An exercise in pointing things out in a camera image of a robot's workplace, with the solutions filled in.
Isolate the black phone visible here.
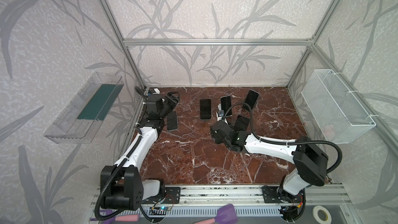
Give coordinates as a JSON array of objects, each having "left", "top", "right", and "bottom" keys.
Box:
[
  {"left": 220, "top": 95, "right": 232, "bottom": 117},
  {"left": 234, "top": 115, "right": 250, "bottom": 132},
  {"left": 200, "top": 99, "right": 211, "bottom": 120},
  {"left": 167, "top": 111, "right": 178, "bottom": 131},
  {"left": 245, "top": 90, "right": 259, "bottom": 110}
]

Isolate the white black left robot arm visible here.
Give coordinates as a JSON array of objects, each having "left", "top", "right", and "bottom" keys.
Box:
[{"left": 96, "top": 91, "right": 180, "bottom": 211}]

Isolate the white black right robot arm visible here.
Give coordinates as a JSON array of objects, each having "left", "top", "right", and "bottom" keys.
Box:
[{"left": 210, "top": 120, "right": 328, "bottom": 203}]

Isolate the black phone on white stand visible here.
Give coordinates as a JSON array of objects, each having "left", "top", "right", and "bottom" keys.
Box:
[{"left": 220, "top": 95, "right": 232, "bottom": 117}]

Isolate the purple pink spatula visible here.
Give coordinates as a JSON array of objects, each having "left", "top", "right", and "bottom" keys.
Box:
[{"left": 195, "top": 204, "right": 238, "bottom": 224}]

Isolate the white tape roll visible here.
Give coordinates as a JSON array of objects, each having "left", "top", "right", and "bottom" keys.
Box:
[{"left": 312, "top": 205, "right": 332, "bottom": 224}]

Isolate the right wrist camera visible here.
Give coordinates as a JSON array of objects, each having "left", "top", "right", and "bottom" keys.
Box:
[{"left": 217, "top": 110, "right": 226, "bottom": 121}]

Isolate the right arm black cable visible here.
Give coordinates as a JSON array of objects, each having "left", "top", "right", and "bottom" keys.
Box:
[{"left": 223, "top": 102, "right": 343, "bottom": 175}]

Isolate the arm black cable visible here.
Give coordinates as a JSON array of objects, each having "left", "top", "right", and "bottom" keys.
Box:
[
  {"left": 223, "top": 102, "right": 343, "bottom": 175},
  {"left": 94, "top": 86, "right": 150, "bottom": 222}
]

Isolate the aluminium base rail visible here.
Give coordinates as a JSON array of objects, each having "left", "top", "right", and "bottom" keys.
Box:
[{"left": 83, "top": 184, "right": 352, "bottom": 224}]

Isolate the clear plastic wall bin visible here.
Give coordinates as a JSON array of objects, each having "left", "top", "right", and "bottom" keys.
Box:
[{"left": 44, "top": 72, "right": 124, "bottom": 144}]

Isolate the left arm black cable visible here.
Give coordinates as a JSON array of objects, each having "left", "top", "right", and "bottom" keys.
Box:
[{"left": 94, "top": 86, "right": 150, "bottom": 222}]

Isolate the white wire mesh basket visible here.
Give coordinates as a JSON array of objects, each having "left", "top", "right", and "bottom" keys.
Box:
[{"left": 301, "top": 69, "right": 376, "bottom": 144}]

